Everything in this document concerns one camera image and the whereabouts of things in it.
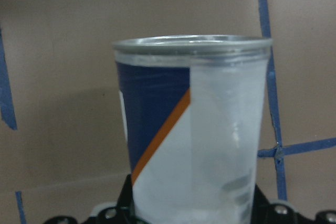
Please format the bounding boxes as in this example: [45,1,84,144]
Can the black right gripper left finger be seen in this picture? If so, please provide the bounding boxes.
[117,174,137,224]

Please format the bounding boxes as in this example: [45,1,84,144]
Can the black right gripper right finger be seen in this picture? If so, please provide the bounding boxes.
[250,185,270,224]

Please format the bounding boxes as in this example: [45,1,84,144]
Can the clear Wilson tennis ball can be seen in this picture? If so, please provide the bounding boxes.
[113,35,272,223]

